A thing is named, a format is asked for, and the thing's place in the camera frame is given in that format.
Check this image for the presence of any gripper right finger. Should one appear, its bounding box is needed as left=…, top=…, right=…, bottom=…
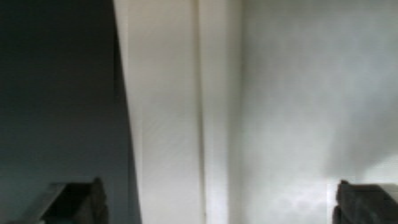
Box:
left=333, top=180, right=398, bottom=224

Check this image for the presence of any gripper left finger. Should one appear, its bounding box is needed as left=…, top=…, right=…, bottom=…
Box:
left=24, top=178, right=109, bottom=224

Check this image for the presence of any white desk top panel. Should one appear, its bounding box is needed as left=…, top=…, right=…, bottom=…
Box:
left=114, top=0, right=398, bottom=224

